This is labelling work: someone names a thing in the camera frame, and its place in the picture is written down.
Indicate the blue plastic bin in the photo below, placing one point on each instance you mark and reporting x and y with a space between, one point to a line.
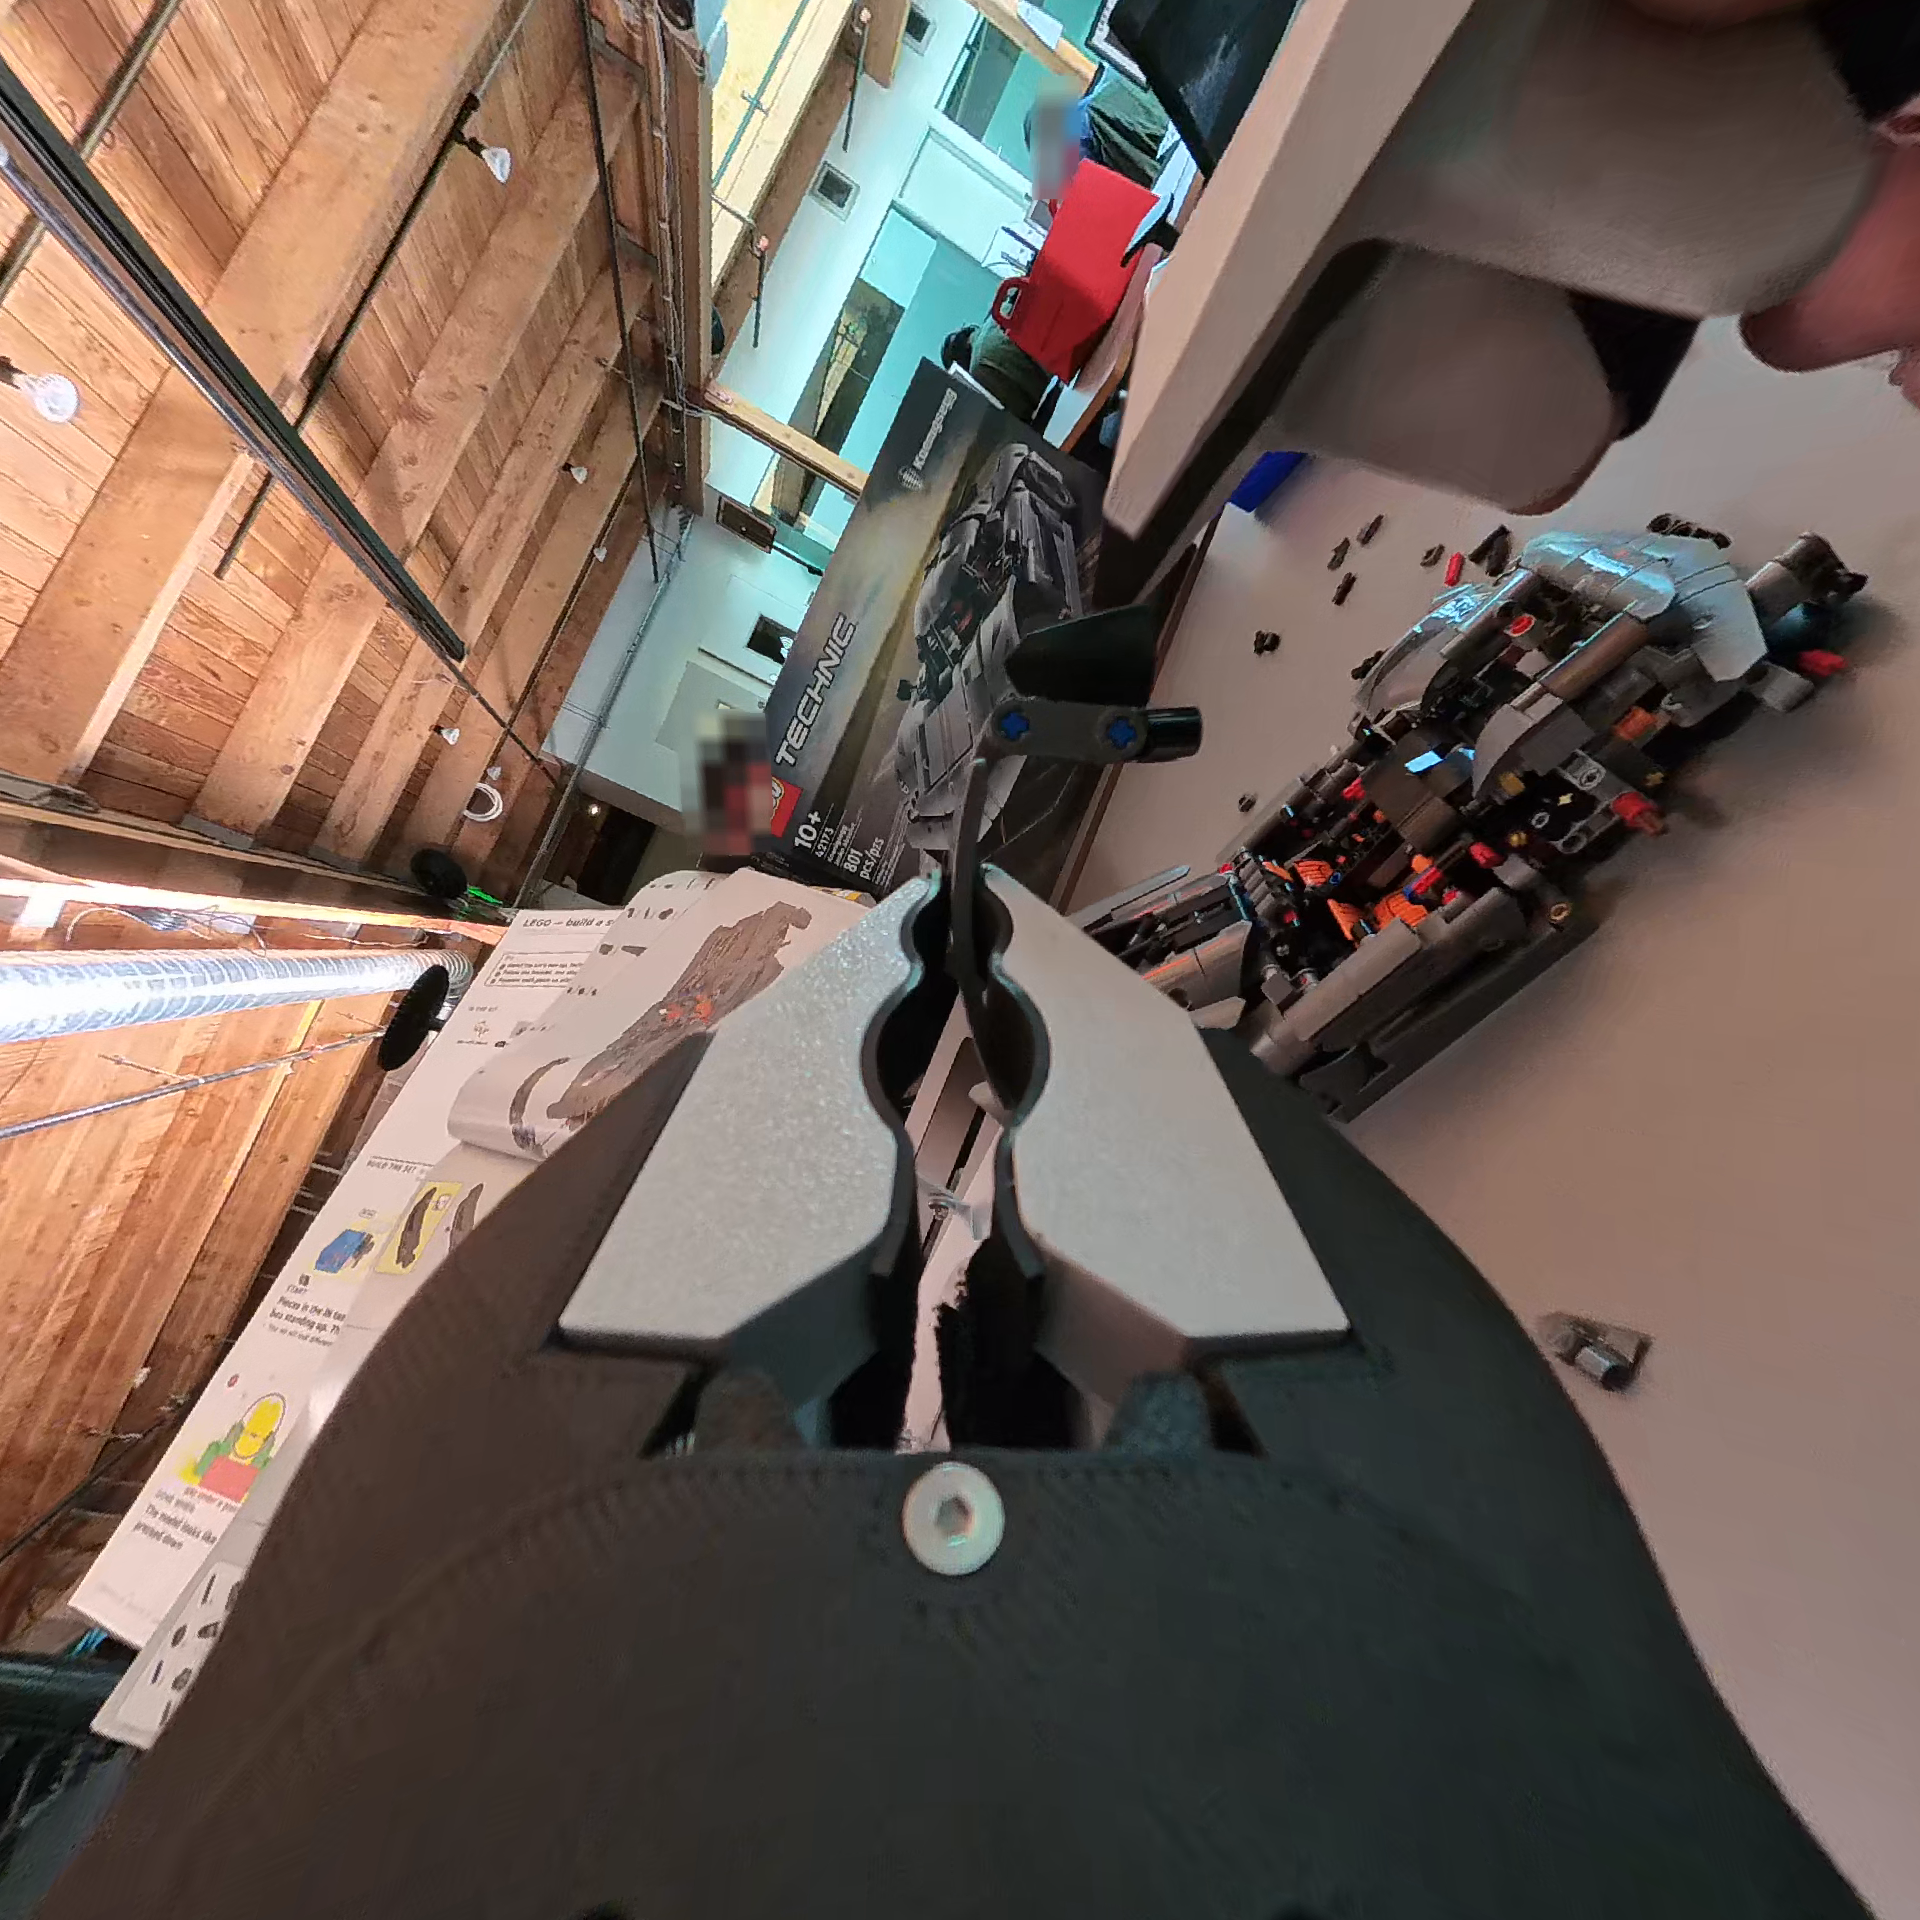
1277 483

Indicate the small grey lego piece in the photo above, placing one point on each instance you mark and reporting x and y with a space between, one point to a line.
1599 1349

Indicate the black monitor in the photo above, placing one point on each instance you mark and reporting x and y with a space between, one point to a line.
1200 67

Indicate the black ceiling track rail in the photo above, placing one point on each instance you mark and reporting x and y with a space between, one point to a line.
225 405

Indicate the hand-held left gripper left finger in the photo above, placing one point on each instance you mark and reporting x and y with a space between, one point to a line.
750 1171

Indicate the lego instruction booklet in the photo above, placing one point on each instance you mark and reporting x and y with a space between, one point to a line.
599 1036

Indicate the grey lego car model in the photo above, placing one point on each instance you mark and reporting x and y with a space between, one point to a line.
1500 839

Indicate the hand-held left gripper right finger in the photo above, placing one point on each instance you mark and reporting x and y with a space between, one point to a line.
1172 1184

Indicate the black lego subassembly blue pins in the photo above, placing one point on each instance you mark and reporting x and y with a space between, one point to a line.
1072 730

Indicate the pale raised desk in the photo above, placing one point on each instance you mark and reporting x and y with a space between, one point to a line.
1244 269

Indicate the white spot lamp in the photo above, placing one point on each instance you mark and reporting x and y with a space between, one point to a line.
488 153
48 393

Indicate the silver ventilation duct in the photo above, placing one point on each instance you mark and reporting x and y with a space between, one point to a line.
194 991

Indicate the scattered small black lego pieces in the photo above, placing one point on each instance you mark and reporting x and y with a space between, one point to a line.
1344 585

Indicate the red bag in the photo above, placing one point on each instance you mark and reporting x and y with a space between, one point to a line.
1080 269

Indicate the lego set box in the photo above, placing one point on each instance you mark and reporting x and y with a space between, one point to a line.
886 599

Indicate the person's right hand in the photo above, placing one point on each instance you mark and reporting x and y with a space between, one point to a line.
1845 339

